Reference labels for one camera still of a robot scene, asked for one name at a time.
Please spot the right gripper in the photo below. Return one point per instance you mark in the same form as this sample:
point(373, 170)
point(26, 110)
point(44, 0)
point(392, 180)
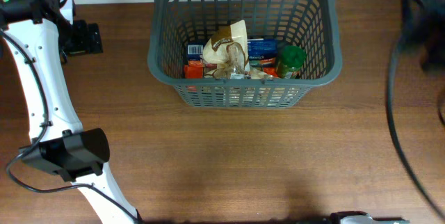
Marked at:
point(430, 12)

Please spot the grey plastic shopping basket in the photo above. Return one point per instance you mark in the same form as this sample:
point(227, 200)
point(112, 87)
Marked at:
point(309, 24)

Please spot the tan brown snack pouch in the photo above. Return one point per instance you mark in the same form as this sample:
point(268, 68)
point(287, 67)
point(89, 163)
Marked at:
point(228, 50)

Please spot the pale orange bag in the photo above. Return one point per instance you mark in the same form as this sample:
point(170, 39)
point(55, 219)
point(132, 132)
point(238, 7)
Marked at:
point(255, 73)

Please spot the multicolour tissue pack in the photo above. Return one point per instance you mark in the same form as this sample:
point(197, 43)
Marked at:
point(261, 52)

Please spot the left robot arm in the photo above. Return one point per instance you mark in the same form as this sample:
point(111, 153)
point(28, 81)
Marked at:
point(40, 35)

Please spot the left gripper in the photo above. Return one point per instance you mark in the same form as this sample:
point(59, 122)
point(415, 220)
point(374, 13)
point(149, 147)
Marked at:
point(88, 42)

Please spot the green lid spice jar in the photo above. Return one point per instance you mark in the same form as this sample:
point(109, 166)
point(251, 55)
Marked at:
point(290, 62)

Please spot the orange pasta package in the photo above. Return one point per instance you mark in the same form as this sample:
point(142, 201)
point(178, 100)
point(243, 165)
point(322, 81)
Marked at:
point(200, 69)

